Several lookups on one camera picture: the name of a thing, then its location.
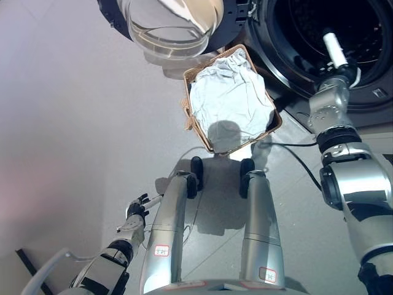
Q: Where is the black robot foot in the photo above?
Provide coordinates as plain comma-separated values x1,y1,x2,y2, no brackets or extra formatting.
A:
239,158,255,199
190,155,204,191

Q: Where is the black cable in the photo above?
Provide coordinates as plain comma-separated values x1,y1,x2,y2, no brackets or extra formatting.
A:
257,140,323,188

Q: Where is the white hose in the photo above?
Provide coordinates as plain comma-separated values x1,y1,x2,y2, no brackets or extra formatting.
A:
21,247,93,295

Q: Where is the white crumpled garment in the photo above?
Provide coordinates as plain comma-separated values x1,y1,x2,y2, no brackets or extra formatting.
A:
189,52,276,153

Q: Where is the grey front-load washing machine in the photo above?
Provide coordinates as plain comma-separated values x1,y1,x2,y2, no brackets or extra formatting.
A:
224,0,393,135

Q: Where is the round washer door with glass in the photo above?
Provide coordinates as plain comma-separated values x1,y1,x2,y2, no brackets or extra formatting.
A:
96,0,255,61

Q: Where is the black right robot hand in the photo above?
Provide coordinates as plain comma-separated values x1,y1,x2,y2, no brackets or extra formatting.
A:
313,29,360,82

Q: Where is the black right robot foot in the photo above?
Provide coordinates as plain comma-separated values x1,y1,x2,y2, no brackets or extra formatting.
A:
239,158,255,199

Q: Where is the black left robot foot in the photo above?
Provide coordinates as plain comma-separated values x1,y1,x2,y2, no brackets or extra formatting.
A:
190,155,204,191

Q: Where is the woven brown laundry basket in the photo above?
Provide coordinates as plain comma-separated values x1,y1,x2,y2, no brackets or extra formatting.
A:
179,44,282,154

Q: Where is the silver right robot leg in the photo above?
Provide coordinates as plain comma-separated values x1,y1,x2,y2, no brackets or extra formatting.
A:
239,170,286,289

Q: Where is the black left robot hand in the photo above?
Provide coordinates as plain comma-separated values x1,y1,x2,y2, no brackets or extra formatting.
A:
125,192,163,219

